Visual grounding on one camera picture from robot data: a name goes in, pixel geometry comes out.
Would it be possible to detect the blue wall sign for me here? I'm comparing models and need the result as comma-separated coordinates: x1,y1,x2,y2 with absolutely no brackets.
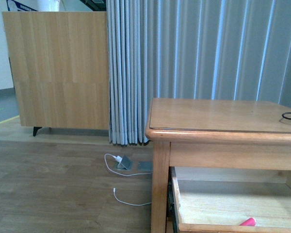
6,0,37,12

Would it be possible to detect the light wood cabinet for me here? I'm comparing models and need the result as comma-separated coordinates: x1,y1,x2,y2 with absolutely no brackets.
2,12,109,130

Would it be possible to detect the pink marker with clear cap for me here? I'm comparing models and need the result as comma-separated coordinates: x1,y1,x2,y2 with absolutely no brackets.
240,217,256,226

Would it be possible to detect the white plant pot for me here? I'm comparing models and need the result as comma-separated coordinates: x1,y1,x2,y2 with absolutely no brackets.
37,0,61,12

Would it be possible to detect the wooden nightstand dresser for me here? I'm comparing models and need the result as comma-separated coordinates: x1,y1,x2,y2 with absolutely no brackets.
145,98,291,233

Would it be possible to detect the open metal floor socket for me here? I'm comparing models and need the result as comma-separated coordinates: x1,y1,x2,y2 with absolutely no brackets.
116,155,132,170

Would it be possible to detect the white charging cable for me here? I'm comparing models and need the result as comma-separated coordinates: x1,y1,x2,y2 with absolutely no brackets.
104,153,153,207

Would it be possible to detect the white charger plug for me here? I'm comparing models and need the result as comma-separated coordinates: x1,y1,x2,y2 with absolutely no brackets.
115,156,123,163

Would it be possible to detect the closed metal floor plate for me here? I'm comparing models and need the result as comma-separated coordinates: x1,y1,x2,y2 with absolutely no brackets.
137,161,153,172

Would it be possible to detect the wooden drawer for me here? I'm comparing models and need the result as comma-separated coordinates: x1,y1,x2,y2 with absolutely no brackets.
168,167,291,233

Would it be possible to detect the grey pleated curtain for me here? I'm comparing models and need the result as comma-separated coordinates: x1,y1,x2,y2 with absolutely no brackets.
106,0,291,145

